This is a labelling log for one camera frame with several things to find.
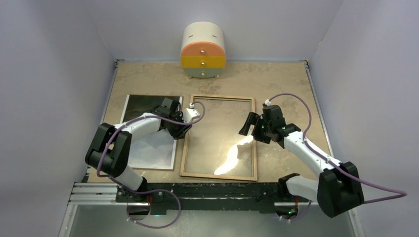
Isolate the glossy photo print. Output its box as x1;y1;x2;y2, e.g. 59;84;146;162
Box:
120;94;182;170

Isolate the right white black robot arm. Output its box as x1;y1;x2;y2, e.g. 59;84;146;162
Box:
239;105;365;217

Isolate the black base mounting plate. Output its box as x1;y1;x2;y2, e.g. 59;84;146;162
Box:
116;182;308;215

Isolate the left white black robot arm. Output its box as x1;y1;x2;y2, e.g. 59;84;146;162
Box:
85;98;202;202

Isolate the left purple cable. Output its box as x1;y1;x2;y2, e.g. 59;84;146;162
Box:
95;101;206;229

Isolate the round three-drawer mini cabinet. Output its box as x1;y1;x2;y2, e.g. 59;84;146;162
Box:
180;21;226;79

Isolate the black wooden picture frame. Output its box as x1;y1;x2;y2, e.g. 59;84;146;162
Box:
179;94;257;181

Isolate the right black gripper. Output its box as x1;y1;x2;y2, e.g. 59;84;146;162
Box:
239;112;273;145

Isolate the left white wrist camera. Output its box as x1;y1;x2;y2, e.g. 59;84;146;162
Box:
182;103;201;123

